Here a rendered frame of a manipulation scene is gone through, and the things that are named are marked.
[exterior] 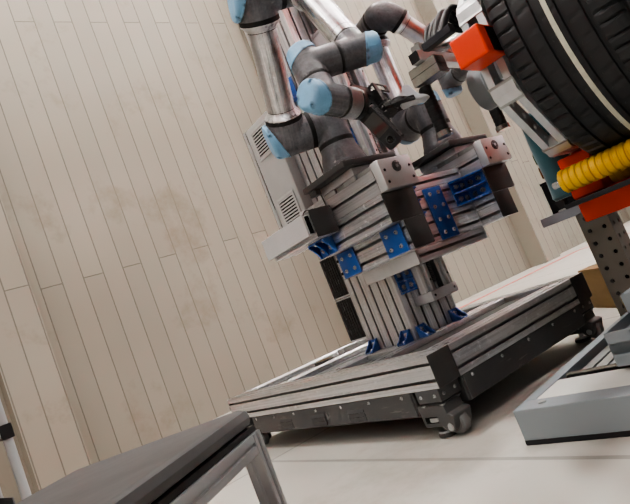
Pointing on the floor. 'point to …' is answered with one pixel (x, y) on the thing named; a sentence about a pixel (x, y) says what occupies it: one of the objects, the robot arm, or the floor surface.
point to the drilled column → (613, 254)
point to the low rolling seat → (174, 469)
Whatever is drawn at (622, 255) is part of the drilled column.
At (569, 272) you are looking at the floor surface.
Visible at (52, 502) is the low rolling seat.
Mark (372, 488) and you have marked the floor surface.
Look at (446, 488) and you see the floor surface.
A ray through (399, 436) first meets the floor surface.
